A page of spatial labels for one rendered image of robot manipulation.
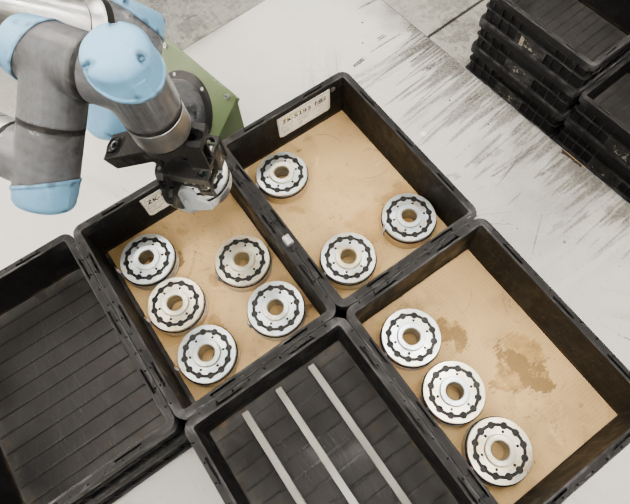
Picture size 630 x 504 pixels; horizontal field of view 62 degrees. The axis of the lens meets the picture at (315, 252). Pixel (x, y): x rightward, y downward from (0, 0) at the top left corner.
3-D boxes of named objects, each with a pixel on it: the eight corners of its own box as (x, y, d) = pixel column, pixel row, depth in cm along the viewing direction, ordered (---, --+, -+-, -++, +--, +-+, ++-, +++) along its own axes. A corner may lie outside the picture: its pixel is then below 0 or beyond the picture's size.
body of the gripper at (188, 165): (217, 200, 76) (194, 161, 65) (161, 193, 77) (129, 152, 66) (228, 154, 79) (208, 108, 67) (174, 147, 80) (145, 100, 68)
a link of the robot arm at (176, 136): (113, 134, 62) (132, 76, 64) (128, 153, 66) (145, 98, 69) (173, 142, 61) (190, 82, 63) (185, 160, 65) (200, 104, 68)
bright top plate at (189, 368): (169, 343, 91) (168, 342, 91) (221, 315, 93) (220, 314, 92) (192, 395, 87) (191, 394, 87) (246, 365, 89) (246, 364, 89)
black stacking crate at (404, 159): (228, 177, 109) (216, 146, 99) (343, 108, 115) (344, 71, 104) (340, 329, 96) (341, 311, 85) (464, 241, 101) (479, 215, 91)
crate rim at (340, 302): (217, 151, 100) (214, 144, 98) (344, 76, 106) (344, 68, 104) (341, 315, 87) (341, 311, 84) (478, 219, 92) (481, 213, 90)
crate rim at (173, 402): (75, 235, 94) (69, 229, 92) (217, 151, 100) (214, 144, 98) (183, 425, 81) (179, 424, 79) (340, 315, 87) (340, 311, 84)
